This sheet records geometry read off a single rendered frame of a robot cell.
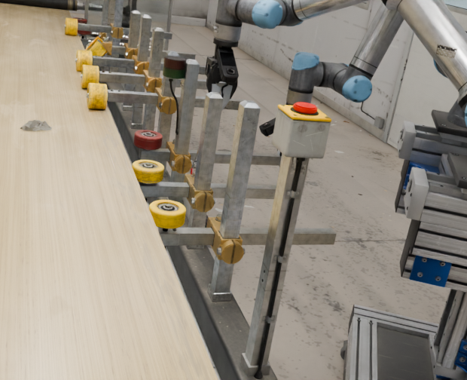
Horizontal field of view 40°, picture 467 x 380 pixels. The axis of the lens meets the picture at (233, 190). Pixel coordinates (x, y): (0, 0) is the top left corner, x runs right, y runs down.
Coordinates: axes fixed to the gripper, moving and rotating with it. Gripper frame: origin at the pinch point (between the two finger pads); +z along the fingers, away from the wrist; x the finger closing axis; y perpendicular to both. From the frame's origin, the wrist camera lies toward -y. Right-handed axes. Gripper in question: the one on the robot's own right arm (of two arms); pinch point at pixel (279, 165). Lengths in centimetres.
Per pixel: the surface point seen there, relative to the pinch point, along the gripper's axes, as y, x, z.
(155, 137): -40.9, -2.8, -8.3
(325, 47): 220, 432, 30
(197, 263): -35, -39, 12
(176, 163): -35.3, -8.4, -2.8
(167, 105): -34.0, 16.7, -12.6
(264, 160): -6.3, -1.4, -2.2
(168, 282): -53, -80, -8
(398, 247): 124, 98, 83
